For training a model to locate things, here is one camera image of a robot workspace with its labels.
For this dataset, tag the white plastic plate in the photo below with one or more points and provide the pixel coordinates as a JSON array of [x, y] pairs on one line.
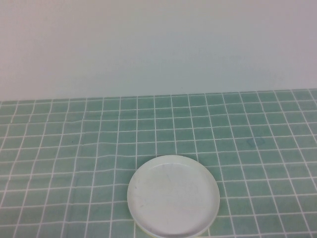
[[173, 196]]

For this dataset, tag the green white checked tablecloth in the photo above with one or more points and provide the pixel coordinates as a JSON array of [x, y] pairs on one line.
[[173, 124]]

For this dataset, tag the yellow plastic plate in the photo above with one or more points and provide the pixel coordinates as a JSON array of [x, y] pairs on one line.
[[144, 231]]

